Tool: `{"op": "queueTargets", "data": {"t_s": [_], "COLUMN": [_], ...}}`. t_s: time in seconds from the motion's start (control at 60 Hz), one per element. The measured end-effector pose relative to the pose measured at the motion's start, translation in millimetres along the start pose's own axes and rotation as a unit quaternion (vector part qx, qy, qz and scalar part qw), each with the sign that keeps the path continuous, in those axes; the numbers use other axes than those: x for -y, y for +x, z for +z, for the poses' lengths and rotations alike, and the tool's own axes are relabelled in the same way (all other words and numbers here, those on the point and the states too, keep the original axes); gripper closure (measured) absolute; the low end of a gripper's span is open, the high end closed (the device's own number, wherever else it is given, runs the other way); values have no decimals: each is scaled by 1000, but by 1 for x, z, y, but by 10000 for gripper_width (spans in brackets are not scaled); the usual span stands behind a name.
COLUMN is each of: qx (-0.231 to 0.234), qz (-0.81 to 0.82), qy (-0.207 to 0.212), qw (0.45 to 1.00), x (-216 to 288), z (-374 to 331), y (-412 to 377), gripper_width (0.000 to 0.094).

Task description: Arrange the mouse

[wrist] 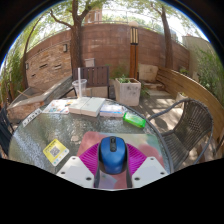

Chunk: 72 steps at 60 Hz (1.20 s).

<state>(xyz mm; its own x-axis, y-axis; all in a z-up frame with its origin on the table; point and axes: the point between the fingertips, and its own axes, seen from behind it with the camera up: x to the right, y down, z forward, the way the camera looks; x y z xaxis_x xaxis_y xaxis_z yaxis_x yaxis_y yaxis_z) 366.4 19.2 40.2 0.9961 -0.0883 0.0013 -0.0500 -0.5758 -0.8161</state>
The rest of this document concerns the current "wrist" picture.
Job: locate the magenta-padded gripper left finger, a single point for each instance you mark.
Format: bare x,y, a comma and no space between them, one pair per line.
76,171

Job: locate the white flat box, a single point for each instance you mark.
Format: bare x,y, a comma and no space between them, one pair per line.
87,106

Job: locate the wooden lamp post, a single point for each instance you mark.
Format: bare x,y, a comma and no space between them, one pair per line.
133,53

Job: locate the slim tree trunk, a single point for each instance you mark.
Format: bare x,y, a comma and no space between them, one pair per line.
167,43

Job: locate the dark slatted wooden chair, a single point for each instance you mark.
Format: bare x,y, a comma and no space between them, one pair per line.
97,76

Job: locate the brown wicker chair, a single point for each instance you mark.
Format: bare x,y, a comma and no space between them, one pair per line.
191,128

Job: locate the blue and white packet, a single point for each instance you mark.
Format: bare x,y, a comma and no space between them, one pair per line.
112,110

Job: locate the raised stone bed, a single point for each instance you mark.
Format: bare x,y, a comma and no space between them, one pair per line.
31,98

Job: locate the white wall box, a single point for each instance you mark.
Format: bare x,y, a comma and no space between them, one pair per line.
89,62

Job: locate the concrete planter with plants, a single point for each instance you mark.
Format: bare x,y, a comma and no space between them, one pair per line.
128,93

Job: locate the dark wall lamp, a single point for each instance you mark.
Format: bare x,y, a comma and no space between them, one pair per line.
27,66
65,48

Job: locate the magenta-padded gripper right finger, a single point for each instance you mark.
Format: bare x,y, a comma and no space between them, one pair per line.
149,171

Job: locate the large forked tree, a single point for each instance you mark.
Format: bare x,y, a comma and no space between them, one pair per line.
77,50

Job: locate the green packet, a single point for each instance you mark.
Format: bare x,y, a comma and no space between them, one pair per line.
134,119

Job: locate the printed picture sheet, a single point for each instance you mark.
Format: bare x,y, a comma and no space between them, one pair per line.
58,106

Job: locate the blue and black computer mouse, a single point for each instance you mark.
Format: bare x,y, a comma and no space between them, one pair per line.
112,155

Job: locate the wooden slatted fence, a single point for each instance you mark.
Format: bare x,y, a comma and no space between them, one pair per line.
186,88

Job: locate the yellow code card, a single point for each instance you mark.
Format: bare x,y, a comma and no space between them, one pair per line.
55,152

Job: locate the clear plastic cup with straw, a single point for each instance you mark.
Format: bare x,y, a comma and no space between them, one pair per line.
79,88

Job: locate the pink pastel patterned mouse pad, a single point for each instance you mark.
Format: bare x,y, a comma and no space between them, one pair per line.
89,139

